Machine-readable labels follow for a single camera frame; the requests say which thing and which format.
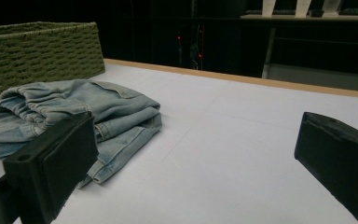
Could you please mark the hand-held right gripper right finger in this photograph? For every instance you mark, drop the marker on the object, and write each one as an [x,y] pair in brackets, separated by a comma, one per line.
[338,161]

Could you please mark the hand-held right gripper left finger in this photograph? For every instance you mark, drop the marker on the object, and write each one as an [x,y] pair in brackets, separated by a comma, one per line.
[52,168]

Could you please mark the light blue denim jeans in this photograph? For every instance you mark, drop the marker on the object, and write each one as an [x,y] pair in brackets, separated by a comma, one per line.
[112,109]

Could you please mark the green woven basket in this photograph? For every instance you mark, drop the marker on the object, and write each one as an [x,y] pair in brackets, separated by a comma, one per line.
[37,53]

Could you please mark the dark shelf unit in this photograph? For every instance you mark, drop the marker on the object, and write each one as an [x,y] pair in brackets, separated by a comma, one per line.
[317,46]

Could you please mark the white stand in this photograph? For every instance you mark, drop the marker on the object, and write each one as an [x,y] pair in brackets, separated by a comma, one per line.
[268,7]
[332,7]
[302,8]

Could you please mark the dark equipment with red lights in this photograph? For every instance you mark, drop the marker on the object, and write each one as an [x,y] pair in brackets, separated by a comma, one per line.
[192,46]

